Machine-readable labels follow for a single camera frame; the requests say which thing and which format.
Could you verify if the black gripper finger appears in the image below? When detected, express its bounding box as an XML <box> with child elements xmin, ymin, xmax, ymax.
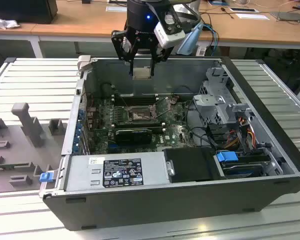
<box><xmin>111</xmin><ymin>29</ymin><xmax>141</xmax><ymax>76</ymax></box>
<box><xmin>149</xmin><ymin>46</ymin><xmax>175</xmax><ymax>77</ymax></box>

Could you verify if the small square silver CPU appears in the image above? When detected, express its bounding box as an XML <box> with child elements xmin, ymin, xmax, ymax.
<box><xmin>131</xmin><ymin>66</ymin><xmax>152</xmax><ymax>81</ymax></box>

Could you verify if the thin wire locking lever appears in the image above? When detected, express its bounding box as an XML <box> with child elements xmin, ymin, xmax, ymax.
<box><xmin>121</xmin><ymin>95</ymin><xmax>131</xmax><ymax>111</ymax></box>

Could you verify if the CPU socket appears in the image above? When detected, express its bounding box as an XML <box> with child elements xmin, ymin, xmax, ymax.
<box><xmin>128</xmin><ymin>106</ymin><xmax>158</xmax><ymax>123</ymax></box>

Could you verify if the white paper sheet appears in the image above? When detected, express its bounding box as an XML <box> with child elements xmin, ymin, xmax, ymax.
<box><xmin>106</xmin><ymin>5</ymin><xmax>128</xmax><ymax>13</ymax></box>
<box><xmin>235</xmin><ymin>12</ymin><xmax>270</xmax><ymax>21</ymax></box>

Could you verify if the pale blue teach pendant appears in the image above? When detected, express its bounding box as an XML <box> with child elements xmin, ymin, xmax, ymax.
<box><xmin>177</xmin><ymin>22</ymin><xmax>205</xmax><ymax>56</ymax></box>

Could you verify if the long wooden desk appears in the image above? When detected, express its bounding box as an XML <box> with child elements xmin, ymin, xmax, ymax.
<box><xmin>0</xmin><ymin>0</ymin><xmax>300</xmax><ymax>51</ymax></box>

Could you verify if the black RAM stick row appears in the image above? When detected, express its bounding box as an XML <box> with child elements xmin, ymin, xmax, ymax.
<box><xmin>114</xmin><ymin>119</ymin><xmax>164</xmax><ymax>133</ymax></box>
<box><xmin>113</xmin><ymin>93</ymin><xmax>158</xmax><ymax>106</ymax></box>

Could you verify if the grey metal drive cage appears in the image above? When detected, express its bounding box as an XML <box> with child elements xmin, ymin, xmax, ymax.
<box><xmin>191</xmin><ymin>66</ymin><xmax>257</xmax><ymax>131</ymax></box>

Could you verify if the green motherboard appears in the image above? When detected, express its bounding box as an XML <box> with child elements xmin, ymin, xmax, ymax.
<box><xmin>88</xmin><ymin>96</ymin><xmax>201</xmax><ymax>155</ymax></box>

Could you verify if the black graphics card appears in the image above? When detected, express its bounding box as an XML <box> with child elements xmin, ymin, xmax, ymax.
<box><xmin>114</xmin><ymin>128</ymin><xmax>153</xmax><ymax>145</ymax></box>

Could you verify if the white flat phone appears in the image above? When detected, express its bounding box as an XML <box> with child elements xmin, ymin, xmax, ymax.
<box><xmin>228</xmin><ymin>7</ymin><xmax>260</xmax><ymax>13</ymax></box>

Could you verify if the black box on desk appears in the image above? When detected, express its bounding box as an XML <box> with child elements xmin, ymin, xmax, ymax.
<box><xmin>0</xmin><ymin>0</ymin><xmax>58</xmax><ymax>25</ymax></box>

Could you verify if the black plastic shroud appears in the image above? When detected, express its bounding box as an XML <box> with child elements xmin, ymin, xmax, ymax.
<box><xmin>162</xmin><ymin>147</ymin><xmax>223</xmax><ymax>183</ymax></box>

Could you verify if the crumpled white paper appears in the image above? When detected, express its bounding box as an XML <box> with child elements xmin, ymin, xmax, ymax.
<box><xmin>0</xmin><ymin>13</ymin><xmax>21</xmax><ymax>30</ymax></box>

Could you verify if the dark grey flat pad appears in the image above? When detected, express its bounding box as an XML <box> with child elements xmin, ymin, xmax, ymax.
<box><xmin>269</xmin><ymin>11</ymin><xmax>300</xmax><ymax>22</ymax></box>

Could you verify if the grey power supply unit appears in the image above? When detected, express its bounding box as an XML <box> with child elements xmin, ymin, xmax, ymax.
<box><xmin>64</xmin><ymin>152</ymin><xmax>171</xmax><ymax>193</ymax></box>

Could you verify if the black hard disk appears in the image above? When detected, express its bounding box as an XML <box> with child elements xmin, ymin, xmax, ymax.
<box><xmin>221</xmin><ymin>161</ymin><xmax>265</xmax><ymax>180</ymax></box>

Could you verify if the grey parts rack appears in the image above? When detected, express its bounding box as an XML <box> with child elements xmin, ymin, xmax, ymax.
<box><xmin>0</xmin><ymin>102</ymin><xmax>69</xmax><ymax>195</ymax></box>

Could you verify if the blue case latch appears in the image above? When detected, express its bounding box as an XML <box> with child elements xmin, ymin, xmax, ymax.
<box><xmin>39</xmin><ymin>172</ymin><xmax>53</xmax><ymax>183</ymax></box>

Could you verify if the black open PC case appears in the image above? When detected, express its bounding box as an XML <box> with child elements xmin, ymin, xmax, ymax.
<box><xmin>38</xmin><ymin>55</ymin><xmax>300</xmax><ymax>232</ymax></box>

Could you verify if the green RAM stick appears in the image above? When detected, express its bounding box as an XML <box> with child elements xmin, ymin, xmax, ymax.
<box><xmin>0</xmin><ymin>163</ymin><xmax>32</xmax><ymax>173</ymax></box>

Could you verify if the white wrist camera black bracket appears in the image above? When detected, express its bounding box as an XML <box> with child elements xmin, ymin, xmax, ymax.
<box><xmin>153</xmin><ymin>6</ymin><xmax>186</xmax><ymax>49</ymax></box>

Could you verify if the grey case release handle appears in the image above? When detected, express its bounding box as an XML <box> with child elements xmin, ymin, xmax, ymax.
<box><xmin>77</xmin><ymin>55</ymin><xmax>92</xmax><ymax>73</ymax></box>

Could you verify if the blue cable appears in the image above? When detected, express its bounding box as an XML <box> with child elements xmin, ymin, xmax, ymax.
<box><xmin>202</xmin><ymin>23</ymin><xmax>220</xmax><ymax>51</ymax></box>

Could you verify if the coloured power wire bundle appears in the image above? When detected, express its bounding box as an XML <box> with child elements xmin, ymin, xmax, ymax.
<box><xmin>226</xmin><ymin>123</ymin><xmax>257</xmax><ymax>151</ymax></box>

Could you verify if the blue disk carrier handle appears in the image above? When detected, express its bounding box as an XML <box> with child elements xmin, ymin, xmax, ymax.
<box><xmin>216</xmin><ymin>150</ymin><xmax>239</xmax><ymax>167</ymax></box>

